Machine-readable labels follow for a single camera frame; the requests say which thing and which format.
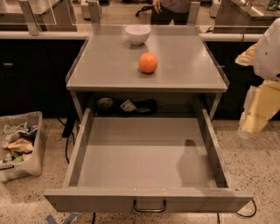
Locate grey top drawer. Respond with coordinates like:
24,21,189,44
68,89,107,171
45,109,253,213

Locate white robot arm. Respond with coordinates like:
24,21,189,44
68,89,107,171
235,18,280,138

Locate dark items behind drawer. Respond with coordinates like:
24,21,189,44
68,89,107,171
95,97,158,116

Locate orange fruit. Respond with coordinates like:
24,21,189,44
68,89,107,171
138,52,158,74

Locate person in background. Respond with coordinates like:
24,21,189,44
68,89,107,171
150,0,191,25

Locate black office chair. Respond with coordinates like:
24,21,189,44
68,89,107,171
135,5,153,17

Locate white ceramic bowl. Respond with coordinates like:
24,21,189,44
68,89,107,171
125,24,151,46

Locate grey metal cabinet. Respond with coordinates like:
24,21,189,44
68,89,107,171
66,25,228,120

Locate blue tape cross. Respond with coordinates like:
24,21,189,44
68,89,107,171
45,213,78,224

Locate clear plastic trash bin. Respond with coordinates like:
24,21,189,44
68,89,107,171
0,111,46,182

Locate black cable on right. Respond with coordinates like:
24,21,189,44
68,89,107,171
216,199,258,224

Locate black cable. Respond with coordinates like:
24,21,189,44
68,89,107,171
216,199,258,224
56,117,76,165

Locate black cable on left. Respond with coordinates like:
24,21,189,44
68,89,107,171
56,117,76,165

